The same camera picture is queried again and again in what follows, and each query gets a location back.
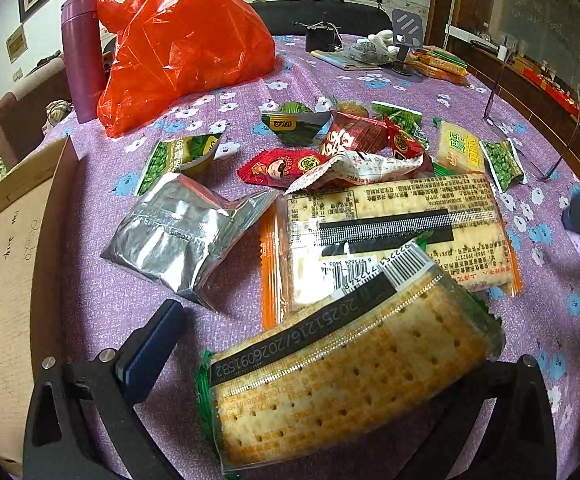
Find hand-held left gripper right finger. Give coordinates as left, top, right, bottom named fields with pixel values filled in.
left=397, top=355, right=559, bottom=480

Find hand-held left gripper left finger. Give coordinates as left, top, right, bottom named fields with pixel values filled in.
left=22, top=299, right=188, bottom=480

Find green pea snack packet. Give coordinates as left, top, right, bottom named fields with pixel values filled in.
left=480, top=140, right=526, bottom=193
left=135, top=132, right=223, bottom=196
left=372, top=101, right=428, bottom=148

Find silver foil packet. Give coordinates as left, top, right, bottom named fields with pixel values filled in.
left=100, top=172, right=278, bottom=313

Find yellow cracker packet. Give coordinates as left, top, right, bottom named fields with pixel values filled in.
left=435, top=120, right=486, bottom=176

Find cardboard box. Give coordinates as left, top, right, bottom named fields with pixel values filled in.
left=0, top=135, right=88, bottom=478

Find green-edged cracker packet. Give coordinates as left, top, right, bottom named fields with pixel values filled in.
left=196, top=232, right=507, bottom=477

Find orange-edged cracker packet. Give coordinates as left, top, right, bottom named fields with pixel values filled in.
left=259, top=174, right=525, bottom=331

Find brown snack packet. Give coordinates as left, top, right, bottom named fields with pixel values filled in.
left=320, top=110, right=391, bottom=161

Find purple floral tablecloth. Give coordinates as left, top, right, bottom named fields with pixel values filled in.
left=22, top=34, right=580, bottom=480

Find small red snack packet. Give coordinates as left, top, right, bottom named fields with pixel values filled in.
left=384, top=117, right=427, bottom=162

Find dark wooden cabinet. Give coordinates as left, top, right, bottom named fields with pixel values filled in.
left=425, top=0, right=580, bottom=191

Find orange cracker packet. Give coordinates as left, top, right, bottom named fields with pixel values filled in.
left=405, top=57, right=471, bottom=87

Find green-topped cracker packet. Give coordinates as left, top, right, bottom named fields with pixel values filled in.
left=422, top=46, right=471, bottom=73

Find white red snack packet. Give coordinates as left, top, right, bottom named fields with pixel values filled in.
left=285, top=150, right=436, bottom=196

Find checkered cloth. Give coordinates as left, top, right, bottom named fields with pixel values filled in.
left=45, top=100, right=76, bottom=133

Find dark green snack packet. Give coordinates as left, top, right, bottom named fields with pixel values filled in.
left=261, top=101, right=332, bottom=147

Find grey phone stand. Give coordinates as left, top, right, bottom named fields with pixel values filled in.
left=390, top=8, right=426, bottom=78

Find brown armchair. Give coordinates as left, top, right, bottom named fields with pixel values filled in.
left=0, top=57, right=71, bottom=171

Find white gloves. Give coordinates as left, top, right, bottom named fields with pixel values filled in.
left=367, top=30, right=397, bottom=49

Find clear bag with dark contents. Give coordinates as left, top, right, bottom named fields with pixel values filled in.
left=345, top=40, right=397, bottom=66

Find orange plastic bag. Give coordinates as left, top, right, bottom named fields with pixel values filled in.
left=96, top=0, right=277, bottom=138

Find book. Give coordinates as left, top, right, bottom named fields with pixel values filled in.
left=311, top=49, right=386, bottom=72

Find purple thermos bottle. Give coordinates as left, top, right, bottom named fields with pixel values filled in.
left=61, top=0, right=107, bottom=125

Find small black box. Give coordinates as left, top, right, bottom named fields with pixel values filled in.
left=305, top=20, right=342, bottom=54

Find black sofa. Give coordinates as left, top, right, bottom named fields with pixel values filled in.
left=250, top=0, right=393, bottom=38

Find yellow wall sign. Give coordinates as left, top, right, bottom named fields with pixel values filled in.
left=6, top=25, right=30, bottom=64

